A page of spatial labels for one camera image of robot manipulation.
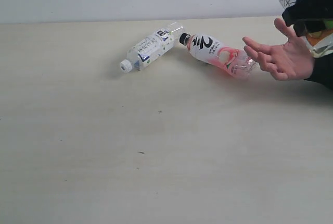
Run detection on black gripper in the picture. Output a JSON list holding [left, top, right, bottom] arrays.
[[282, 0, 332, 36]]

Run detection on pink peach drink bottle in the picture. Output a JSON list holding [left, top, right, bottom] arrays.
[[179, 33, 257, 79]]

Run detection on white blue label bottle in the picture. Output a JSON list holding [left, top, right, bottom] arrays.
[[120, 22, 185, 73]]

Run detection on person's open hand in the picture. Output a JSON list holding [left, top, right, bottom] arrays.
[[242, 18, 315, 81]]

